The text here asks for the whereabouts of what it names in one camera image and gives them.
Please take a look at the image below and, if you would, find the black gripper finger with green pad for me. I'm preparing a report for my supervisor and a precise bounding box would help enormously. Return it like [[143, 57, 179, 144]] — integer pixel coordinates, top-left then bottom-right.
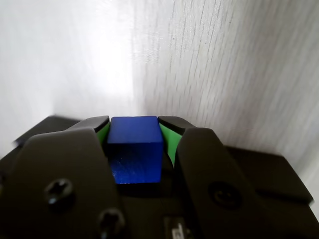
[[0, 116, 125, 239], [158, 116, 282, 239]]

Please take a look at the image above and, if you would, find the blue wooden cube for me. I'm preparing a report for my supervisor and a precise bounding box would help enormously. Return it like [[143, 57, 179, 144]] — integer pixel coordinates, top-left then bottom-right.
[[106, 116, 164, 185]]

